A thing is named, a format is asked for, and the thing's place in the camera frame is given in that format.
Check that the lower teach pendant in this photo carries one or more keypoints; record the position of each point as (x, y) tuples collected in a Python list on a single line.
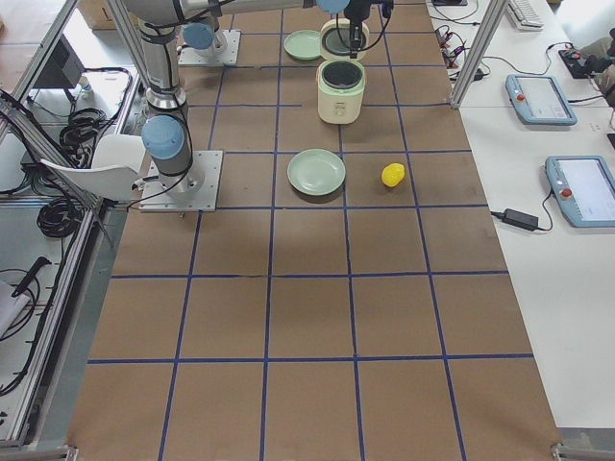
[(583, 188)]

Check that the white chair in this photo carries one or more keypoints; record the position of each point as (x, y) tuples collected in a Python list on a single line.
[(114, 168)]

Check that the black power adapter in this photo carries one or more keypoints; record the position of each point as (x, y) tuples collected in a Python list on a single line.
[(517, 219)]

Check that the teach pendant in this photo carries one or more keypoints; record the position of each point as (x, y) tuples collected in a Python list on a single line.
[(583, 188), (539, 100)]

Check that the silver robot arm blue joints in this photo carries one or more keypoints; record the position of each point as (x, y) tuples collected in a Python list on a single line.
[(166, 137)]

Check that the white keyboard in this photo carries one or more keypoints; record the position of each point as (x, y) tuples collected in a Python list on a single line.
[(523, 16)]

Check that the yellow lemon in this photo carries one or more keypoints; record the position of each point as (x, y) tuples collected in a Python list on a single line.
[(393, 174)]

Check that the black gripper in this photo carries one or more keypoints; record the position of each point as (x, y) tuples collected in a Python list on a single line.
[(356, 13)]

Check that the light green plate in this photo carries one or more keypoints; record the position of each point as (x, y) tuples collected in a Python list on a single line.
[(303, 45), (316, 172)]

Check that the aluminium frame post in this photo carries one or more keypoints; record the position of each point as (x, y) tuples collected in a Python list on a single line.
[(488, 26)]

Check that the upper teach pendant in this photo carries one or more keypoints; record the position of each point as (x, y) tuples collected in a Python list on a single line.
[(539, 100)]

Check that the white rice cooker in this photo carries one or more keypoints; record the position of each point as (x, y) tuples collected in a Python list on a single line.
[(341, 79)]

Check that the far light green plate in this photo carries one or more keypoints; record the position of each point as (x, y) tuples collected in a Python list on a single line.
[(303, 45)]

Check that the brown cardboard box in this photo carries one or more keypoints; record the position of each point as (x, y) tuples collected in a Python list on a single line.
[(96, 14)]

